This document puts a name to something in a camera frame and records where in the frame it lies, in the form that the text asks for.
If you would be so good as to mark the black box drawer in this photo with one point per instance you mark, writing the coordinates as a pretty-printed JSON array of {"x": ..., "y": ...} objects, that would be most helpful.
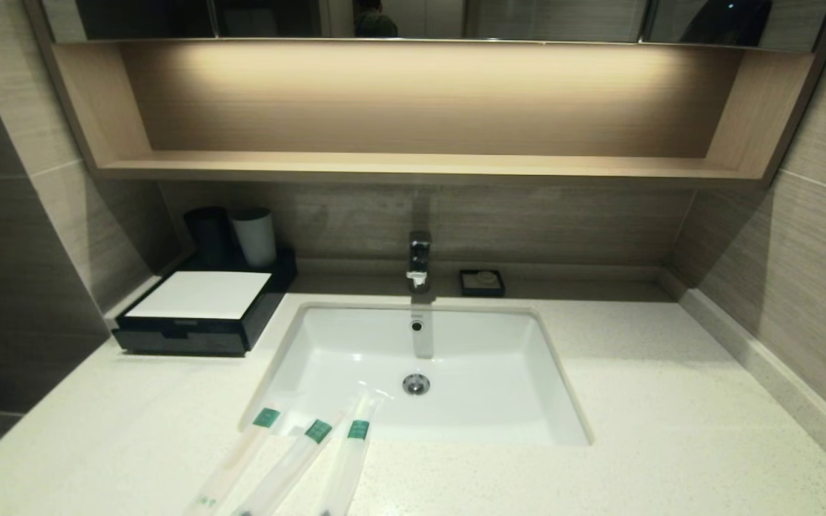
[{"x": 205, "y": 340}]

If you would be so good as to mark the black amenity box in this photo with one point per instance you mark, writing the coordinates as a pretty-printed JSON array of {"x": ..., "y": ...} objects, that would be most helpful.
[{"x": 277, "y": 276}]

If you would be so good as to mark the chrome faucet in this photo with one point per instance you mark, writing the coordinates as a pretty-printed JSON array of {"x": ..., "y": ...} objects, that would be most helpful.
[{"x": 419, "y": 258}]

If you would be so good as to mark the black soap dish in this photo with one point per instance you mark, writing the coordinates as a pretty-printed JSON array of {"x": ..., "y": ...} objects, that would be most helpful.
[{"x": 467, "y": 287}]

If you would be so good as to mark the round soap bar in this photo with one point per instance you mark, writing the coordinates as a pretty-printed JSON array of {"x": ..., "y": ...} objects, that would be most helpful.
[{"x": 485, "y": 278}]

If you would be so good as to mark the chrome sink drain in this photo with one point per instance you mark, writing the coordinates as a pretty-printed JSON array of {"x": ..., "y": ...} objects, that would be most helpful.
[{"x": 416, "y": 384}]

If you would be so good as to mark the white sink basin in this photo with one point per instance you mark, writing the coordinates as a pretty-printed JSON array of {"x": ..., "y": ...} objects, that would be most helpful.
[{"x": 485, "y": 373}]

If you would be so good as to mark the white cup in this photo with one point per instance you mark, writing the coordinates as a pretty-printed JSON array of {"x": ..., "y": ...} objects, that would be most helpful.
[{"x": 255, "y": 236}]

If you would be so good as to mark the black cup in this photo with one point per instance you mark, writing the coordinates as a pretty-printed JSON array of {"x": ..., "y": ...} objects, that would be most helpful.
[{"x": 206, "y": 236}]

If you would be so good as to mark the toothbrush packet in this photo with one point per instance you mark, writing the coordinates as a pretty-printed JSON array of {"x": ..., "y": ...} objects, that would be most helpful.
[
  {"x": 352, "y": 459},
  {"x": 291, "y": 466}
]

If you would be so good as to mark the light wooden wall shelf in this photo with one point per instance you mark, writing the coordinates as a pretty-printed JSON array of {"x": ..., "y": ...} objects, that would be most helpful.
[{"x": 420, "y": 100}]

